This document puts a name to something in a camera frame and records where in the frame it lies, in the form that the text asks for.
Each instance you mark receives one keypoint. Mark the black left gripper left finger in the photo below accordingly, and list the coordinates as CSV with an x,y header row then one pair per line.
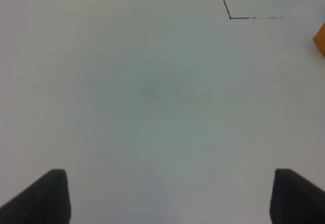
x,y
47,200

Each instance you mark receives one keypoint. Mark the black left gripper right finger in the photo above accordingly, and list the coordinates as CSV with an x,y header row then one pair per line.
x,y
295,199

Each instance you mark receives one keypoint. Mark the orange block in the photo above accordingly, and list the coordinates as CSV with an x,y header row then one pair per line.
x,y
319,40

